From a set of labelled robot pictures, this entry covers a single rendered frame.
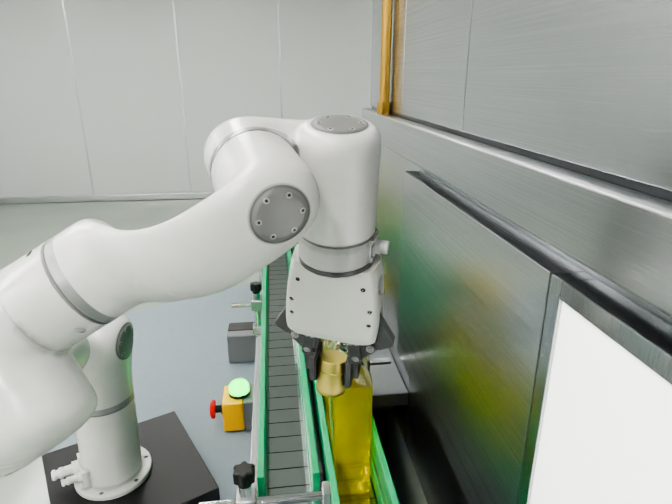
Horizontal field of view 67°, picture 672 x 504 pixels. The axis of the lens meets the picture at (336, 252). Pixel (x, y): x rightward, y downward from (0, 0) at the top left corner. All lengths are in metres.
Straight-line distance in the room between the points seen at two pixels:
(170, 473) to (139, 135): 5.90
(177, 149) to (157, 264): 6.26
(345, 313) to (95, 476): 0.60
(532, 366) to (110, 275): 0.36
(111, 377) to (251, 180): 0.57
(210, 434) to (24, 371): 0.74
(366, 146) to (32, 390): 0.32
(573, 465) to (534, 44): 0.37
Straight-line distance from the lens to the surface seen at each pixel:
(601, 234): 0.40
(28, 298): 0.45
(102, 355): 0.84
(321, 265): 0.47
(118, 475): 0.99
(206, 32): 6.53
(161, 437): 1.09
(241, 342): 1.35
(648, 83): 0.41
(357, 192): 0.43
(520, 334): 0.50
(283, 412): 0.99
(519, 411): 0.52
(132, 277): 0.40
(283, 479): 0.86
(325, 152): 0.42
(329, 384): 0.59
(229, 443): 1.14
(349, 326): 0.53
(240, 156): 0.38
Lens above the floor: 1.47
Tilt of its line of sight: 19 degrees down
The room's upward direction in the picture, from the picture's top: straight up
